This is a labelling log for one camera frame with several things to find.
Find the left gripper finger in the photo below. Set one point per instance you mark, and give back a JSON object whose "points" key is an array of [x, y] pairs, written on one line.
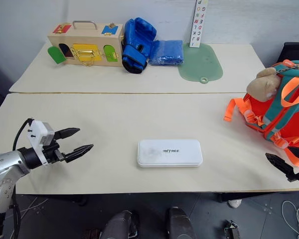
{"points": [[67, 132], [78, 153]]}

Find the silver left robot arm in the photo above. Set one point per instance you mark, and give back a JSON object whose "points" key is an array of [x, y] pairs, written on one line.
{"points": [[5, 162]]}

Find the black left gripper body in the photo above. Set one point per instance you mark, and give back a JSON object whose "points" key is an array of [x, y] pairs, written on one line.
{"points": [[52, 153]]}

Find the black table frame bar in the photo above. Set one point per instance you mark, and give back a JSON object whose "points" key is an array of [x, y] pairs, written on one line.
{"points": [[259, 196]]}

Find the green silicone mat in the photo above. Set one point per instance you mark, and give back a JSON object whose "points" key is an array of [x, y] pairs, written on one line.
{"points": [[201, 63]]}

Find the blue folded cloth in bag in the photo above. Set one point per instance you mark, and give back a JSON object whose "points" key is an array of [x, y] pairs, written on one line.
{"points": [[166, 52]]}

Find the dark rounded shape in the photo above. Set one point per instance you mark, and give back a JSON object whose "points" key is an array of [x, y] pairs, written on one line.
{"points": [[120, 225], [180, 224]]}

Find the small black floor device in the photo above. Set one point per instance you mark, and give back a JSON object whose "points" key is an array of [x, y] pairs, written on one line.
{"points": [[232, 229]]}

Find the white rectangular case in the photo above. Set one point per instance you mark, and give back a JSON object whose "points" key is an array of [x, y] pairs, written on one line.
{"points": [[170, 153]]}

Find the white shoe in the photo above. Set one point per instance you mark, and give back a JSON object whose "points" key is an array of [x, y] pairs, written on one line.
{"points": [[234, 203]]}

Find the wooden lock box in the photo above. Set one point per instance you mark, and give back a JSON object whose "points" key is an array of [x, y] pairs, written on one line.
{"points": [[89, 47]]}

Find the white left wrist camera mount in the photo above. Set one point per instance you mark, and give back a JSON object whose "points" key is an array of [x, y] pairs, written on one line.
{"points": [[37, 132]]}

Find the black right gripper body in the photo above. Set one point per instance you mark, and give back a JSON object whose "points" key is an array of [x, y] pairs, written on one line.
{"points": [[298, 176]]}

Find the orange and teal backpack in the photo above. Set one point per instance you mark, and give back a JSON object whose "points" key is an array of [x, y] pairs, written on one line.
{"points": [[286, 117]]}

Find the beige plush toy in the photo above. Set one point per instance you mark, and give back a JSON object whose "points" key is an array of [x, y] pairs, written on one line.
{"points": [[262, 84]]}

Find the blue boxing glove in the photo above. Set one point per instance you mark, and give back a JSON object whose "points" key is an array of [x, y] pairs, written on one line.
{"points": [[137, 44]]}

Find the white alphabet letter post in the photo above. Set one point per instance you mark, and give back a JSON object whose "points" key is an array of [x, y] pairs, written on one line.
{"points": [[198, 23]]}

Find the black chair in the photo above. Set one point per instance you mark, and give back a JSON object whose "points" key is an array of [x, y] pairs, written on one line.
{"points": [[295, 52]]}

